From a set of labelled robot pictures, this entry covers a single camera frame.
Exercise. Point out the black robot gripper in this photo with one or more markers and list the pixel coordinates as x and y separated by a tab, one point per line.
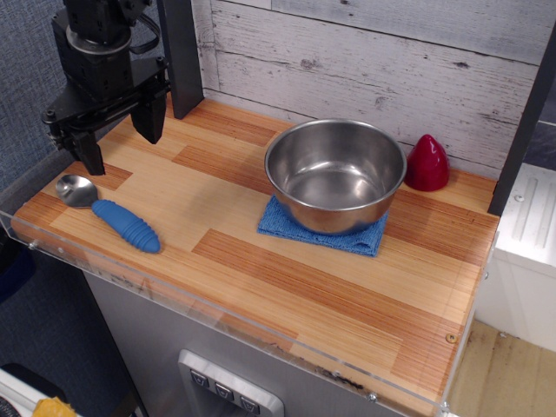
101	88

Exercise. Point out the yellow object bottom left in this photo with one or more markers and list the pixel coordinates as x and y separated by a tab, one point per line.
53	407

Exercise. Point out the blue folded cloth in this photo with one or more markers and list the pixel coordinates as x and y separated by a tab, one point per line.
275	222

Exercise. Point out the dark right vertical post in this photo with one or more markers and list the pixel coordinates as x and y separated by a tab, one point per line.
524	133

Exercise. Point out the clear acrylic table guard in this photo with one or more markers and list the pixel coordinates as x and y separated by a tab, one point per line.
204	190

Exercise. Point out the white ribbed side unit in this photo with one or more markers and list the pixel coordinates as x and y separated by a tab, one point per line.
517	294

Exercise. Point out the red cone shaped object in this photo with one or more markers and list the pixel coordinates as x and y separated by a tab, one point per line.
428	167

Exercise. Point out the dark vertical post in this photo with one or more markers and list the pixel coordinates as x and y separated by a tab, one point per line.
524	133
180	47

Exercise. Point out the blue handled metal spoon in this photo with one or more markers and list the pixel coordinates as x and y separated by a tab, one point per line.
79	192

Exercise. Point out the dark left vertical post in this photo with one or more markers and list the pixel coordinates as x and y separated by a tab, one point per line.
180	47

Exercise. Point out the stainless steel cabinet front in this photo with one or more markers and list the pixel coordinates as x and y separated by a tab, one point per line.
255	332

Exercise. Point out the silver control panel with buttons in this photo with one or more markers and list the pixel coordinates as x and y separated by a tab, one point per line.
215	391

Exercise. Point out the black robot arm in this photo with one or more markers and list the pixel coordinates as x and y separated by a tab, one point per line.
101	46

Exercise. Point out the stainless steel bowl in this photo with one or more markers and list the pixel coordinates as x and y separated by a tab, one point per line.
335	176

